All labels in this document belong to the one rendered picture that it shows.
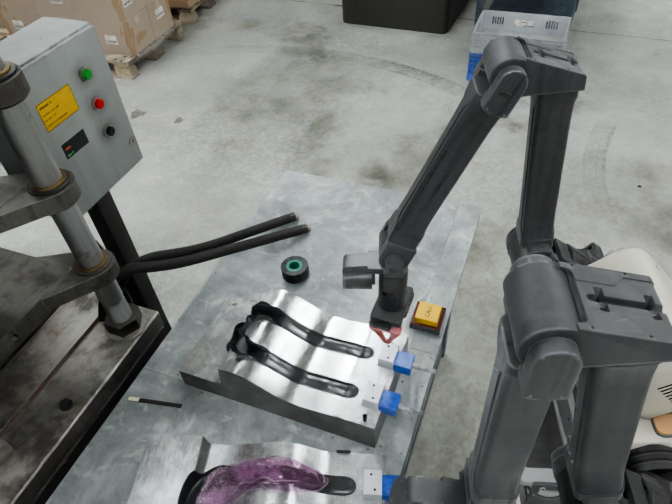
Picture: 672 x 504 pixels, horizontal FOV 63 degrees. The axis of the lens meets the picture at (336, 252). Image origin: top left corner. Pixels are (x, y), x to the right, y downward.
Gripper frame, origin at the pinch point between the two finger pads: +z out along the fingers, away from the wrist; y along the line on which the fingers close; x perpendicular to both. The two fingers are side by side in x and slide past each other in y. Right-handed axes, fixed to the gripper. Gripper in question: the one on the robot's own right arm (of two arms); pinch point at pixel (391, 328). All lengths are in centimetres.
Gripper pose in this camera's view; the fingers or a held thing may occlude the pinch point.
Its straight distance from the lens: 121.5
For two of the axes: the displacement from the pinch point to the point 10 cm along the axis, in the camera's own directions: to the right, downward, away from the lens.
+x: 9.3, 2.2, -2.8
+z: 0.5, 7.0, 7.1
